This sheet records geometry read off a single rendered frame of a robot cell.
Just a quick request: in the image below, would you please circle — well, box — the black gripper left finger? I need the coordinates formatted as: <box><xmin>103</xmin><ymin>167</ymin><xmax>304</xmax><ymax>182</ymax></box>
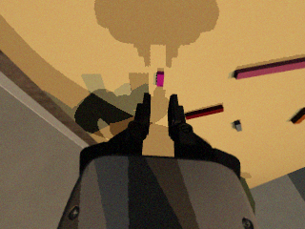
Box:
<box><xmin>79</xmin><ymin>93</ymin><xmax>151</xmax><ymax>175</ymax></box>

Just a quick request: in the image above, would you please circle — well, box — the pink rod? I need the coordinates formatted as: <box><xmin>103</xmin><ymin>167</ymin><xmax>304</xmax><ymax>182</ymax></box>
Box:
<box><xmin>234</xmin><ymin>57</ymin><xmax>305</xmax><ymax>79</ymax></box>

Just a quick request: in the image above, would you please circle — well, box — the dark red rod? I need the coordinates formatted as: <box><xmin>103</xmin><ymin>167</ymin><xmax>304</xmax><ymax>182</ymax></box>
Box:
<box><xmin>185</xmin><ymin>104</ymin><xmax>224</xmax><ymax>120</ymax></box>

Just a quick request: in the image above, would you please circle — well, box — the magenta rod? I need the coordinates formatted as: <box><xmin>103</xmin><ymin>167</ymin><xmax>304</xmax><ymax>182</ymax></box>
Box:
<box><xmin>157</xmin><ymin>72</ymin><xmax>164</xmax><ymax>87</ymax></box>

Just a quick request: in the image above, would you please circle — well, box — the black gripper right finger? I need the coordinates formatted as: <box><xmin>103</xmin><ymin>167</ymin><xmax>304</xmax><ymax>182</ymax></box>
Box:
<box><xmin>168</xmin><ymin>94</ymin><xmax>240</xmax><ymax>180</ymax></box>

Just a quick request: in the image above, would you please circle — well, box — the grey rod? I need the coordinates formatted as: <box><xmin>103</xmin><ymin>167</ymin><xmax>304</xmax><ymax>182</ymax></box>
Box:
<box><xmin>234</xmin><ymin>120</ymin><xmax>242</xmax><ymax>132</ymax></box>

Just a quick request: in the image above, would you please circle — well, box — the orange-brown rectangular block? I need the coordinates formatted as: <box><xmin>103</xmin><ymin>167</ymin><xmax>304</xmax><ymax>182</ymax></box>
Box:
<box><xmin>291</xmin><ymin>107</ymin><xmax>305</xmax><ymax>124</ymax></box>

